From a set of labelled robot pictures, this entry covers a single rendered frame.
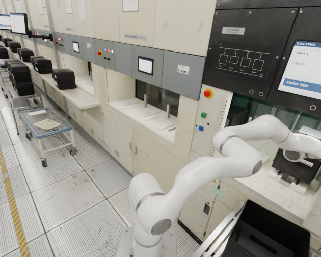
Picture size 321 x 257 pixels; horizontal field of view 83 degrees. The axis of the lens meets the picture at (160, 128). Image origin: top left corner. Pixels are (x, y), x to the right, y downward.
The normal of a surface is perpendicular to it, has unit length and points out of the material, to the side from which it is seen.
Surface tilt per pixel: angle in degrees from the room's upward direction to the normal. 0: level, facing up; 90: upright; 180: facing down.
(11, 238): 0
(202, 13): 90
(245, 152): 22
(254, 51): 90
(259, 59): 90
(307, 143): 49
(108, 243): 0
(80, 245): 0
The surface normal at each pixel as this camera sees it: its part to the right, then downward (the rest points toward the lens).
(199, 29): -0.73, 0.27
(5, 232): 0.07, -0.88
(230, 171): -0.24, 0.54
